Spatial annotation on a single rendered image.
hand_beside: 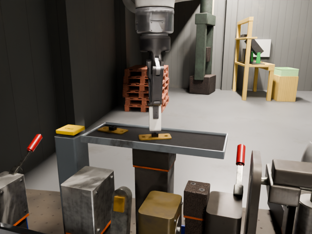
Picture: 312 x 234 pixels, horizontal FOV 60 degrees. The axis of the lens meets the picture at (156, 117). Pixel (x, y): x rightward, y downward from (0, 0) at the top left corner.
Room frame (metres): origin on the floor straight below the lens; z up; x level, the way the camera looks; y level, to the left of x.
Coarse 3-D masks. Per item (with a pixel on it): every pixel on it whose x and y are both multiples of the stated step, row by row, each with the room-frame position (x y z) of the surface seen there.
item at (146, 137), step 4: (152, 132) 0.68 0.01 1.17; (156, 132) 0.68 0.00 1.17; (140, 136) 0.67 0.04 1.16; (144, 136) 0.67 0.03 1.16; (148, 136) 0.67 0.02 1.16; (152, 136) 0.66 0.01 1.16; (156, 136) 0.67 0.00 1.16; (160, 136) 0.67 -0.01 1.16; (164, 136) 0.67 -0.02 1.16; (168, 136) 0.67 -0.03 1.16
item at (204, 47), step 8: (200, 0) 8.19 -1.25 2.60; (208, 0) 8.02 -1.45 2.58; (200, 8) 8.16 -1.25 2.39; (208, 8) 8.02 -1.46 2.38; (200, 16) 7.80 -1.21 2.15; (208, 16) 7.79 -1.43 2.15; (200, 24) 7.81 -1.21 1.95; (208, 24) 7.89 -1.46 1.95; (200, 32) 7.80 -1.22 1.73; (208, 32) 8.42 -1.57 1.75; (200, 40) 7.79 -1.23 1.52; (208, 40) 8.41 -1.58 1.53; (200, 48) 7.78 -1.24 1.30; (208, 48) 8.06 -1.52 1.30; (200, 56) 7.77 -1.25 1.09; (208, 56) 8.09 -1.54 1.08; (200, 64) 7.76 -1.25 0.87; (208, 64) 8.38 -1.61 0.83; (200, 72) 7.75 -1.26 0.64; (208, 72) 8.37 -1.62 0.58; (192, 80) 7.93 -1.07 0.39; (200, 80) 7.83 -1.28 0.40; (208, 80) 7.73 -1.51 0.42; (192, 88) 7.93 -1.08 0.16; (200, 88) 7.83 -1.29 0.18; (208, 88) 7.73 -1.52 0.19
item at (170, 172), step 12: (132, 156) 0.66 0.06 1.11; (144, 156) 0.65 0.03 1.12; (156, 156) 0.64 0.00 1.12; (168, 156) 0.63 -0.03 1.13; (144, 168) 0.65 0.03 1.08; (156, 168) 0.64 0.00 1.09; (168, 168) 0.63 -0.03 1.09; (144, 180) 0.65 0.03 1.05; (156, 180) 0.64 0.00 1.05; (168, 180) 0.64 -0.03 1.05; (144, 192) 0.65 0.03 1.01; (168, 192) 0.64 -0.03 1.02
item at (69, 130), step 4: (68, 124) 0.79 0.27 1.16; (60, 128) 0.75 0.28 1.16; (64, 128) 0.75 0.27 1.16; (68, 128) 0.75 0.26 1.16; (72, 128) 0.75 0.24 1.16; (76, 128) 0.75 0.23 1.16; (80, 128) 0.76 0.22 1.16; (84, 128) 0.77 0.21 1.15; (56, 132) 0.74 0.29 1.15; (60, 132) 0.73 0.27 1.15; (64, 132) 0.73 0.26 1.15; (68, 132) 0.73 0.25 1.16; (72, 132) 0.72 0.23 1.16; (76, 132) 0.73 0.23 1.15
